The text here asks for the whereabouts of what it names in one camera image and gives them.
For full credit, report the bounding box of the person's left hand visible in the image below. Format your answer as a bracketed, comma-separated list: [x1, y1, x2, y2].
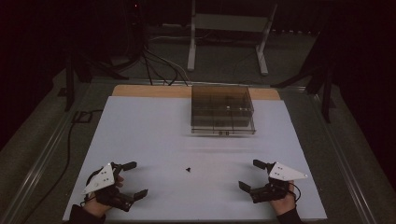
[82, 175, 125, 218]

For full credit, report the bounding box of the black floor cable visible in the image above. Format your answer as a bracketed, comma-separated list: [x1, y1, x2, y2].
[20, 108, 105, 224]

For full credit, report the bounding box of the person's right hand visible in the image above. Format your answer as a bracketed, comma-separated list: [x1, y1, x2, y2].
[269, 182, 297, 217]

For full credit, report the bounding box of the bundle of black cables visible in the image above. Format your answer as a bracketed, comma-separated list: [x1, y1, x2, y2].
[140, 46, 190, 87]

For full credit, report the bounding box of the black tripod stand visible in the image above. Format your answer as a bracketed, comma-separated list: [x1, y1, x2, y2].
[57, 52, 130, 113]
[270, 29, 339, 124]

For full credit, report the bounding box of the transparent brown drawer box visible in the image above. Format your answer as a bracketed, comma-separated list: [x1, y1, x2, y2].
[190, 84, 257, 136]

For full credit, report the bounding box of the white cable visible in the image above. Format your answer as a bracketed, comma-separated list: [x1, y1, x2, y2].
[148, 35, 191, 82]

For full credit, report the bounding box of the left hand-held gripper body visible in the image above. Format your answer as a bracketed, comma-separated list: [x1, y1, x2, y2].
[81, 161, 135, 213]

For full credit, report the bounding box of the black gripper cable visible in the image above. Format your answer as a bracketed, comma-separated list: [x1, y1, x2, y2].
[288, 182, 303, 203]

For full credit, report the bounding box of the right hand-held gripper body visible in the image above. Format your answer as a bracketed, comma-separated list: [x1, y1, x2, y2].
[248, 161, 309, 204]

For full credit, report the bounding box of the white metal stand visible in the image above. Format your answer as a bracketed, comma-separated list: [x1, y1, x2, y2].
[187, 0, 278, 77]

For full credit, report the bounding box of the aluminium frame rail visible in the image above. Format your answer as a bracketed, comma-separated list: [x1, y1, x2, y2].
[0, 81, 96, 224]
[306, 90, 379, 224]

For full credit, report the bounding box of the white table mat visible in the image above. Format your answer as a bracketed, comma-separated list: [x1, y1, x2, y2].
[62, 95, 328, 222]

